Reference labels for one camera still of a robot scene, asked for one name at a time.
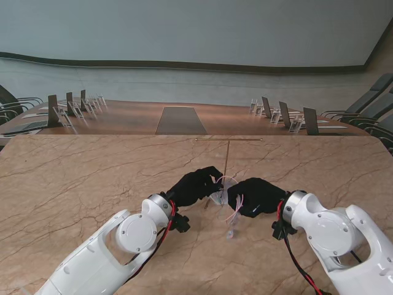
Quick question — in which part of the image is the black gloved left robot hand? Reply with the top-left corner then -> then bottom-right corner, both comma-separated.
165,165 -> 224,209

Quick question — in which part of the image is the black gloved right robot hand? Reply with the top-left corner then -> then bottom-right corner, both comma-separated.
226,177 -> 288,219

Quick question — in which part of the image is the pink white wired earphone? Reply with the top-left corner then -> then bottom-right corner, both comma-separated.
211,175 -> 245,240

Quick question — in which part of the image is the brown wooden conference table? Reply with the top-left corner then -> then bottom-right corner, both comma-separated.
0,98 -> 371,138

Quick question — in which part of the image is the grey desk pad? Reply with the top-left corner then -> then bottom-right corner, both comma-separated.
0,120 -> 49,136

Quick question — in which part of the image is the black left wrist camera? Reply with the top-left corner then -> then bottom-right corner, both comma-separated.
171,213 -> 191,234

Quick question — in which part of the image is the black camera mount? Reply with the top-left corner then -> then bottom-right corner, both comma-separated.
271,219 -> 297,241

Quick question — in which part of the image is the red black left arm cable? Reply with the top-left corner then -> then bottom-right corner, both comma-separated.
122,199 -> 177,277

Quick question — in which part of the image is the red black arm cable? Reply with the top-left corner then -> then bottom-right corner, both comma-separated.
276,199 -> 329,295
122,199 -> 177,277

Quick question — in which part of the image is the red black right arm cable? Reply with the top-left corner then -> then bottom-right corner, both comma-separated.
276,199 -> 329,295

